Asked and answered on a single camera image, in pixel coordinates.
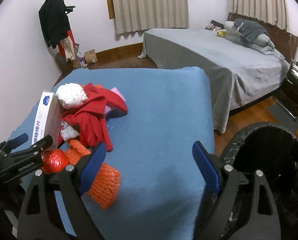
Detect red plastic bag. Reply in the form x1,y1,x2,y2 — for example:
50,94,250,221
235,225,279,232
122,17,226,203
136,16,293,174
42,149,69,173

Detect orange foam net sleeve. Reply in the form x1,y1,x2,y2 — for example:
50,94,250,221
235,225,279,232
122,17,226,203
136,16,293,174
65,139,121,210

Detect white blue tissue box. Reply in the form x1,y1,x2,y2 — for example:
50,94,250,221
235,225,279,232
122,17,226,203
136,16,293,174
32,90,63,150

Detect grey white sock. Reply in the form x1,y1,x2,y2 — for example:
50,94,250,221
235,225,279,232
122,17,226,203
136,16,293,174
60,121,80,141

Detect red knit gloves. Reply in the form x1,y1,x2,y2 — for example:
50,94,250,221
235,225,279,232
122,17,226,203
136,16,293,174
58,82,128,152

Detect white paper ball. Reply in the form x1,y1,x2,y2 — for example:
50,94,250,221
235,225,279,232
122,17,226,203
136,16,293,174
56,83,88,109

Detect pink cloth item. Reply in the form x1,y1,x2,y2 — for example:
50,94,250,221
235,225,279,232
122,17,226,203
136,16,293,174
104,87,128,115

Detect black lined trash bin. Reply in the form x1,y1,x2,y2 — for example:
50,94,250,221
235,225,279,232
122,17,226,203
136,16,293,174
220,122,298,239

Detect grey floor mat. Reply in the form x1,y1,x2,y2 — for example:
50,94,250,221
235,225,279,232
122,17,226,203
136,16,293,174
268,103,298,134

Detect striped laundry basket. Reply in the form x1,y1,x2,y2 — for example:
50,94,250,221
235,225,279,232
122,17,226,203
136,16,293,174
55,43,81,73

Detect bed with grey sheet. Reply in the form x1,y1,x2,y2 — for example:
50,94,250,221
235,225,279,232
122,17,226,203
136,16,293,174
141,28,289,133

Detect black metal chair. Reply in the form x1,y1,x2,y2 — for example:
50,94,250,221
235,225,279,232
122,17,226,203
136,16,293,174
273,60,298,118

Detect brown paper bag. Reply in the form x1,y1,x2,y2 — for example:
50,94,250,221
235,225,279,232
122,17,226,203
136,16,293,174
84,49,97,64

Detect red hanging garment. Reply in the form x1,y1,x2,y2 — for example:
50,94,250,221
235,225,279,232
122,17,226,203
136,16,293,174
57,30,76,60

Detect grey folded quilt pile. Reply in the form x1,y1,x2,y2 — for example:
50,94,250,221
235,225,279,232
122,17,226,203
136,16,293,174
224,18,285,61

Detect black hanging coat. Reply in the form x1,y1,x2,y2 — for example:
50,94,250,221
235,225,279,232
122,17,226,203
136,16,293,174
39,0,61,49

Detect yellow plush toy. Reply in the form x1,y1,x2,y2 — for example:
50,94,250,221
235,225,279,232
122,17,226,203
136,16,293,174
216,30,228,38

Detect wooden headboard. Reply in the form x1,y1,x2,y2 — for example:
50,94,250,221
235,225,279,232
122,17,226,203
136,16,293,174
227,12,298,63

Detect dark grey blanket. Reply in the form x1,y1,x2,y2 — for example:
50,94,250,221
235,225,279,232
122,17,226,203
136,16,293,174
234,18,269,43

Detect pink plush toy on bed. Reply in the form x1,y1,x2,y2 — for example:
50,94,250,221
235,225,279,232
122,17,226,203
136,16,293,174
205,23,215,30

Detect right beige curtain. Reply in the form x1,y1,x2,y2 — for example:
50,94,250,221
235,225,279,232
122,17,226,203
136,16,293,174
227,0,288,30

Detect beige curtain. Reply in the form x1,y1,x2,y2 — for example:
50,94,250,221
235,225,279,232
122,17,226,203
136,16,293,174
227,0,288,30
113,0,189,35

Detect left beige curtain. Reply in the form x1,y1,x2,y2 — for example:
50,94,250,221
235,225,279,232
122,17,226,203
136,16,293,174
113,0,189,35

